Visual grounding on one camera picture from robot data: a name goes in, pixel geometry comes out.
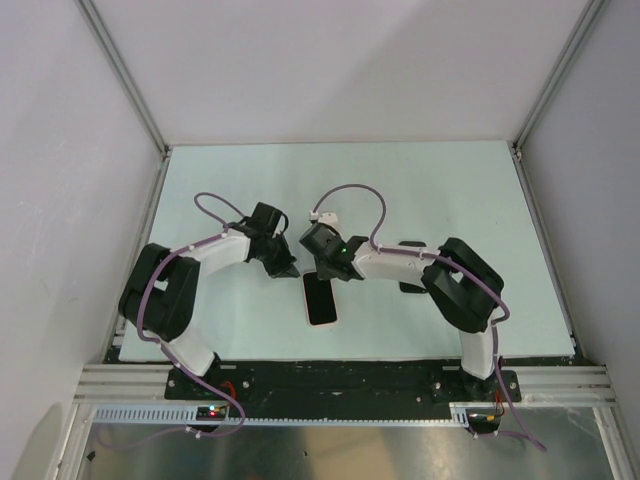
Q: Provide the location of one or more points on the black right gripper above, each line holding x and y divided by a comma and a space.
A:
322, 273

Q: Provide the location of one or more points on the right aluminium frame post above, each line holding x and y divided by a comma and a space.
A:
585, 25

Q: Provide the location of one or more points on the white slotted cable duct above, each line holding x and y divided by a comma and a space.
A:
186, 415

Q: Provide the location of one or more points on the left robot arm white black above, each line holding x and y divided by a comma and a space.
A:
160, 293

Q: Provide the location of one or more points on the aluminium front rail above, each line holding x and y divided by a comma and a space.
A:
541, 386

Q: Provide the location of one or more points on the pink phone case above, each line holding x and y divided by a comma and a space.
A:
320, 300

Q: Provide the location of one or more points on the left aluminium frame post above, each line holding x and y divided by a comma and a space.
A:
117, 63

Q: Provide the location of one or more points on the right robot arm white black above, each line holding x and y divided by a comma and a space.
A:
465, 289

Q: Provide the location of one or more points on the black phone case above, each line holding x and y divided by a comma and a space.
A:
406, 287

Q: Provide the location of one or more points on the left control board with LEDs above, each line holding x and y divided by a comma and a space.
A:
211, 412

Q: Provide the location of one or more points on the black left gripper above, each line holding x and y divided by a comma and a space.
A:
284, 268

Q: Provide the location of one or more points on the aluminium frame post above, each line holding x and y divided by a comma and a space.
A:
117, 63
585, 25

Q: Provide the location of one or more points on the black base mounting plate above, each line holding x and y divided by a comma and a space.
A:
345, 388

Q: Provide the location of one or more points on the right control board with wires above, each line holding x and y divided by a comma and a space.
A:
484, 422

